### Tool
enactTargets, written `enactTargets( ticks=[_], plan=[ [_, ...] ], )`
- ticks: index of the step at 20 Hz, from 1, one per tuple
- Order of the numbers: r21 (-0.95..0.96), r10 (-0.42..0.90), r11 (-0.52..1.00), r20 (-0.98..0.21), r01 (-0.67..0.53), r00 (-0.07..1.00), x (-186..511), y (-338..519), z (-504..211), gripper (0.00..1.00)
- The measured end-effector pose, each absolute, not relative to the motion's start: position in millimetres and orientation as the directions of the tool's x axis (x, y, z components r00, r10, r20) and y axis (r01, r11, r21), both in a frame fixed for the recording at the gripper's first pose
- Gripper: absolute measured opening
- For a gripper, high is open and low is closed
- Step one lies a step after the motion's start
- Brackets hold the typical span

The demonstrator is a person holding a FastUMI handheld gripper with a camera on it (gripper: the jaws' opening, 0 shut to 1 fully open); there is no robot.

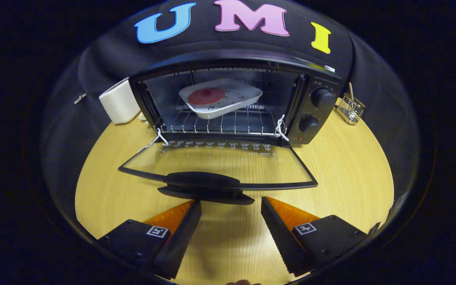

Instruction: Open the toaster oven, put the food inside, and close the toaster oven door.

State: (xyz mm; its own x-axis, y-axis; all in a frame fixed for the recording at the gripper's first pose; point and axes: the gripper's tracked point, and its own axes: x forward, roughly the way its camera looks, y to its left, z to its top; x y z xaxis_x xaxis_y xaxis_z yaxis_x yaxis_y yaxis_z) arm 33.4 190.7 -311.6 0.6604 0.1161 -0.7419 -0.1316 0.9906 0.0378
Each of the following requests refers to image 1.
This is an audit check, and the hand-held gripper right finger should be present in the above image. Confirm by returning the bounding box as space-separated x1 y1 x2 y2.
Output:
260 196 371 277

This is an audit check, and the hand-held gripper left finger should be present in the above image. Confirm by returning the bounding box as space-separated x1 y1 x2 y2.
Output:
98 199 202 279

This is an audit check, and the black toaster oven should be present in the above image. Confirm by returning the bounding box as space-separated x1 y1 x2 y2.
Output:
118 49 343 205

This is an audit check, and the white food tray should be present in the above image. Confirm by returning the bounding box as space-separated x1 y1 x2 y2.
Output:
179 78 263 120

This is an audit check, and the pink ham slice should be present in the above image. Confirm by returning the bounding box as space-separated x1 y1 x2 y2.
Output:
188 87 226 106

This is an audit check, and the white bread toaster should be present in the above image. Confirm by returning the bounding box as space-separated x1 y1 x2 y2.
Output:
99 77 141 125

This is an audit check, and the black backdrop cloth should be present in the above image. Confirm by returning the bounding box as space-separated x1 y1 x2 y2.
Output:
40 0 420 190

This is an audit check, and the metal wire holder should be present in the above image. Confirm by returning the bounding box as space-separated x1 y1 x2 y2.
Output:
336 93 366 125

